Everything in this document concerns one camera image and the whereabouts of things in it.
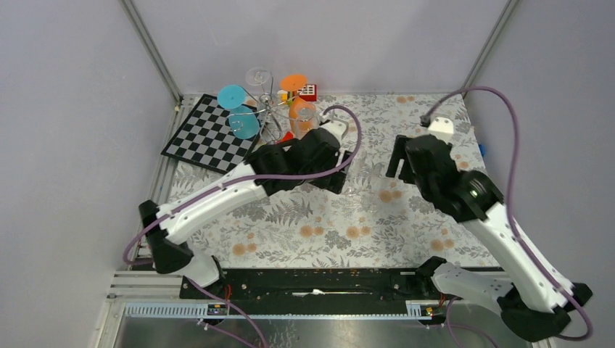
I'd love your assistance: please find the blue wine glass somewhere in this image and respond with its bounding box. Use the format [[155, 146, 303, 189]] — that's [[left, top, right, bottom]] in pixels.
[[228, 105, 260, 140], [217, 84, 247, 110]]

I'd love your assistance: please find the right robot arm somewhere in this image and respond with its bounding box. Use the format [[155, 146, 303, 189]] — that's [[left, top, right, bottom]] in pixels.
[[386, 135, 593, 342]]

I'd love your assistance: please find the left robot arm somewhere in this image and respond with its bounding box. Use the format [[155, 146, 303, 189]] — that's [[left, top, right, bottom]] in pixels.
[[139, 127, 356, 298]]

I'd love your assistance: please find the orange wine glass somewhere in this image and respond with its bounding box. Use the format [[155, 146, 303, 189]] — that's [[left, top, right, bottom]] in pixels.
[[280, 74, 318, 138]]

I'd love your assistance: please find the chrome wine glass rack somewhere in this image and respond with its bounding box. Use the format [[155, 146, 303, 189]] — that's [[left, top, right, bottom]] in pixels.
[[225, 94, 285, 144]]

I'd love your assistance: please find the back clear wine glass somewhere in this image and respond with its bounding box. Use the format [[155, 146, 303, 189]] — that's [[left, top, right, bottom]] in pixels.
[[245, 67, 274, 111]]

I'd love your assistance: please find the red curved block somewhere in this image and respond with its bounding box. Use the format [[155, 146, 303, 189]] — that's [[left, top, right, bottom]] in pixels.
[[279, 131, 294, 143]]

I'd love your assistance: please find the red white block toy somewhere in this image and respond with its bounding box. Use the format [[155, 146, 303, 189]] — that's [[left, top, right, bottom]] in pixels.
[[278, 84, 318, 105]]

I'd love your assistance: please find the floral tablecloth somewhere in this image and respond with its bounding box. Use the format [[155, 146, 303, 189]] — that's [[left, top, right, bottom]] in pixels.
[[189, 94, 496, 268]]

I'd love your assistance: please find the black white checkerboard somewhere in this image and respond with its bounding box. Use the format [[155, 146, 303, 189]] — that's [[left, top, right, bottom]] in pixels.
[[161, 94, 260, 174]]

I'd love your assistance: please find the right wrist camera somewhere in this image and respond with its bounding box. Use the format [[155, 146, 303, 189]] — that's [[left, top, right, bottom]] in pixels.
[[420, 115, 455, 144]]

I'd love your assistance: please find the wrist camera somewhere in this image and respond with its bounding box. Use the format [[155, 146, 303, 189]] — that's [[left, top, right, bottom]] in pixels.
[[420, 115, 455, 144], [318, 112, 349, 143]]

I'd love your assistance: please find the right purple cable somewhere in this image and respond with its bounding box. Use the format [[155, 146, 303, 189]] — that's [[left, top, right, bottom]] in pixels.
[[421, 86, 594, 342]]

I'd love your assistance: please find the purple cable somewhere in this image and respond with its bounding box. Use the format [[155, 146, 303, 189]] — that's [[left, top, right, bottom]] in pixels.
[[421, 86, 594, 342], [122, 105, 362, 268]]

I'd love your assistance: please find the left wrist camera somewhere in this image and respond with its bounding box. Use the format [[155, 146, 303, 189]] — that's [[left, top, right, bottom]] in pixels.
[[318, 112, 349, 143]]

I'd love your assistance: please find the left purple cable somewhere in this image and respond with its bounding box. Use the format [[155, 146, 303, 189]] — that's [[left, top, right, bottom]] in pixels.
[[122, 105, 362, 268]]

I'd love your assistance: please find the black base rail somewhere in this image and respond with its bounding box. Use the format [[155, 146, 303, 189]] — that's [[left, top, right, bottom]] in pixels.
[[206, 268, 451, 317]]

